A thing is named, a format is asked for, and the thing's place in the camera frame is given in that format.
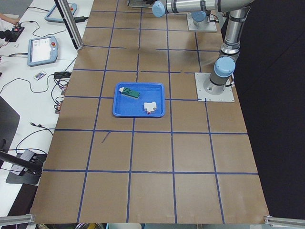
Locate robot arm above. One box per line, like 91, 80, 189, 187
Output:
191, 10, 211, 27
152, 0, 252, 95

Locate white circuit breaker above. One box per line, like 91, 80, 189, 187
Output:
143, 101, 157, 115

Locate blue plastic tray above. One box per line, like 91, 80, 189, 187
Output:
112, 82, 166, 118

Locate green relay module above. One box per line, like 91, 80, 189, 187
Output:
119, 87, 140, 99

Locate small remote control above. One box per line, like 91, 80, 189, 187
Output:
34, 71, 46, 81

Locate black power adapter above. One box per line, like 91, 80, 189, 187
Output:
74, 16, 89, 23

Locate near teach pendant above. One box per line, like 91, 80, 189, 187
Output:
27, 36, 58, 67

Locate teach pendant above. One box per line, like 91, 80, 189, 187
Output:
27, 36, 58, 67
44, 3, 80, 23

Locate far teach pendant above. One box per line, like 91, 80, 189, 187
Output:
44, 3, 80, 23

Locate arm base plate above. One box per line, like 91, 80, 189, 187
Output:
186, 12, 217, 32
194, 73, 234, 102

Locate aluminium frame post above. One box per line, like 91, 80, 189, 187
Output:
54, 0, 83, 50

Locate black camera stand base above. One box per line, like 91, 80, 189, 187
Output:
2, 150, 47, 185

